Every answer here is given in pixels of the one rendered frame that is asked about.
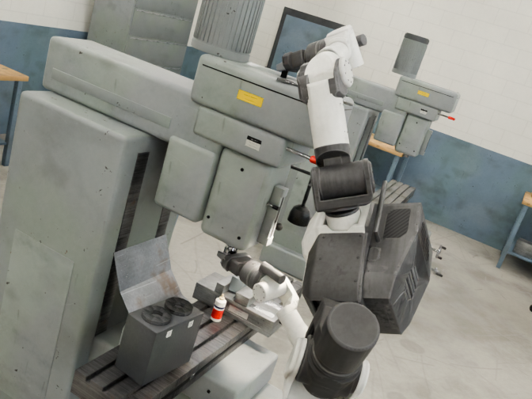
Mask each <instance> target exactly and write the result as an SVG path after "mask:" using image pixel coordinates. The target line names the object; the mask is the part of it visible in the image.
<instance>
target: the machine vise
mask: <svg viewBox="0 0 532 399"><path fill-rule="evenodd" d="M233 275H234V274H233V273H232V274H230V275H228V276H227V277H225V276H223V275H220V274H218V273H217V272H213V273H212V274H210V275H208V276H206V277H205V278H203V279H201V280H199V281H198V282H196V286H195V289H194V292H193V295H192V297H193V298H195V299H197V300H199V301H201V302H202V303H204V304H206V305H208V306H210V307H212V308H214V305H215V300H216V298H219V297H220V296H222V294H224V298H225V300H226V305H225V308H224V311H223V313H224V314H225V315H226V316H228V317H231V318H233V319H234V320H236V321H239V322H240V323H242V324H243V325H246V326H248V327H250V328H251V329H253V330H255V331H257V332H259V333H261V334H263V335H264V336H266V337H270V336H271V335H272V334H273V333H274V332H275V331H276V330H278V329H279V328H280V327H281V326H282V325H281V324H280V323H279V318H278V317H277V315H276V313H277V312H278V311H279V310H281V309H282V308H283V306H281V305H280V304H278V303H276V302H273V301H272V300H269V301H266V302H263V303H259V302H258V301H255V302H254V303H253V304H251V305H250V306H248V307H244V306H243V305H241V304H239V303H237V302H235V301H234V298H235V295H236V293H234V292H233V291H230V290H229V289H228V288H229V285H230V281H231V279H232V276H233Z"/></svg>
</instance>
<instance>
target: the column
mask: <svg viewBox="0 0 532 399"><path fill-rule="evenodd" d="M168 145H169V143H168V142H166V141H163V140H161V139H159V138H156V137H154V136H152V135H149V134H147V133H146V132H144V131H140V130H139V129H136V128H134V127H132V126H129V125H127V124H125V123H122V122H120V121H119V120H115V119H113V118H112V117H110V116H106V115H105V114H103V113H100V112H98V111H96V110H93V109H91V108H89V107H86V106H85V105H83V104H79V103H78V102H76V101H72V100H71V99H69V98H66V97H64V96H62V95H59V94H57V93H55V92H52V91H24V92H22V93H21V98H20V103H19V108H18V113H17V122H16V127H15V131H14V136H13V145H12V150H11V155H10V160H9V168H8V173H7V178H6V187H5V192H4V196H3V201H2V210H1V215H0V399H79V397H77V396H76V395H74V394H73V393H72V392H71V391H70V390H71V387H72V382H73V379H74V372H75V370H76V369H78V368H79V367H81V366H83V365H85V364H86V363H87V361H88V358H89V352H90V349H91V344H92V341H93V338H94V337H95V336H97V335H99V334H101V333H102V332H104V331H106V330H107V329H110V328H111V327H113V326H115V325H118V324H119V323H120V322H122V321H125V320H127V315H128V311H127V308H126V306H125V304H124V301H123V299H122V296H121V294H120V289H119V284H118V279H117V274H116V265H115V260H114V254H113V253H114V252H117V251H120V250H122V249H126V248H128V247H131V246H133V245H137V244H139V243H142V242H145V241H149V240H151V239H154V238H158V237H161V236H162V235H165V234H166V238H167V243H168V248H169V244H170V241H171V237H172V234H173V229H174V226H175V223H176V220H177V214H176V213H174V212H172V211H170V210H168V209H166V208H164V207H162V206H160V205H158V204H156V203H155V200H154V198H155V195H156V191H157V189H158V183H159V180H160V176H161V173H162V167H163V164H164V160H165V155H166V151H167V148H168Z"/></svg>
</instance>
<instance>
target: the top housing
mask: <svg viewBox="0 0 532 399"><path fill-rule="evenodd" d="M280 76H281V73H280V72H278V71H275V70H272V69H269V68H267V67H266V66H261V65H258V64H255V63H252V62H250V61H248V62H247V63H240V62H235V61H232V60H228V59H224V58H220V57H218V56H214V55H210V54H204V55H201V57H200V59H199V64H198V67H197V70H196V76H195V79H194V82H193V86H192V91H191V99H192V100H193V101H194V102H196V103H198V104H201V105H204V106H206V107H208V108H212V109H214V110H216V111H218V112H221V113H224V114H226V115H228V116H231V117H233V118H235V119H238V120H241V121H243V122H246V123H247V124H251V125H253V126H255V127H258V128H261V129H263V130H266V131H268V132H271V133H272V134H275V135H278V136H280V137H283V138H285V139H288V140H291V141H292V142H295V143H298V144H300V145H303V146H305V147H308V148H310V149H313V148H314V144H313V138H312V132H311V127H310V117H309V111H308V106H307V105H306V104H305V103H303V102H302V101H300V100H299V95H298V87H297V86H294V85H291V84H287V83H285V82H281V81H278V80H276V79H277V78H281V77H280ZM343 101H347V102H350V103H352V104H353V106H354V101H353V100H352V99H351V98H350V97H348V96H347V95H346V96H345V97H344V99H343ZM353 106H349V105H347V104H344V113H345V119H346V124H348V120H349V117H350V115H351V113H352V109H353Z"/></svg>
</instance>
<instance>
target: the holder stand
mask: <svg viewBox="0 0 532 399"><path fill-rule="evenodd" d="M202 318H203V312H202V311H200V310H198V309H197V308H195V307H194V306H193V305H192V304H191V303H190V302H189V301H187V300H185V299H183V298H180V297H179V296H177V295H175V296H173V297H171V298H167V299H165V300H162V301H160V302H156V303H155V304H152V305H149V306H146V307H143V308H142V309H139V310H136V311H133V312H130V313H129V314H128V315H127V320H126V323H125V326H124V330H123V335H122V339H121V342H120V348H119V351H118V354H117V357H116V363H115V366H116V367H118V368H119V369H120V370H122V371H123V372H124V373H125V374H127V375H128V376H129V377H130V378H132V379H133V380H135V381H136V382H137V383H138V384H139V385H141V386H144V385H146V384H147V383H149V382H152V381H153V380H155V379H156V378H159V377H161V376H162V375H164V374H167V373H168V372H170V371H172V370H174V369H176V368H178V367H179V366H181V365H183V364H185V363H187V362H189V360H190V358H191V354H192V350H193V347H194V344H195V342H196V337H197V334H198V331H199V328H200V323H201V321H202Z"/></svg>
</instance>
